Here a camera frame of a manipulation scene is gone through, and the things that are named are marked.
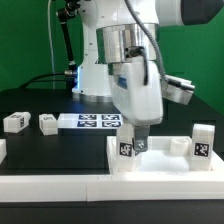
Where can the white front fence bar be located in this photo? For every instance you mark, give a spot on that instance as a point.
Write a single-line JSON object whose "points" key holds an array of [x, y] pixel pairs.
{"points": [[71, 188]]}

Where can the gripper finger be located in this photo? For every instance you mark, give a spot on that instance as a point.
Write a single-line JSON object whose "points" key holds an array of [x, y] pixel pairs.
{"points": [[141, 138]]}

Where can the black camera stand pole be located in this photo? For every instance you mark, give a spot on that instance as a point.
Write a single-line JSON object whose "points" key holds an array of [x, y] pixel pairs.
{"points": [[69, 11]]}

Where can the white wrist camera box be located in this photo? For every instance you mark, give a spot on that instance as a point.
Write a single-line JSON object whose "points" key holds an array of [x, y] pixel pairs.
{"points": [[177, 90]]}

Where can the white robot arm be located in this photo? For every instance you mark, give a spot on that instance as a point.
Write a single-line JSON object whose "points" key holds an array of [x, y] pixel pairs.
{"points": [[123, 62]]}

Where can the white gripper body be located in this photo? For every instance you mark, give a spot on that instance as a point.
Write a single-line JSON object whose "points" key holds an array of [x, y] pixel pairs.
{"points": [[141, 104]]}

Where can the white plate with fiducial tags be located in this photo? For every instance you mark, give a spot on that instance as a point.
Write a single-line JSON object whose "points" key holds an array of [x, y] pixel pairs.
{"points": [[89, 121]]}

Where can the white square table top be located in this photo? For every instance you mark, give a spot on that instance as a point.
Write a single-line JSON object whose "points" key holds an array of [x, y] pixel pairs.
{"points": [[169, 154]]}

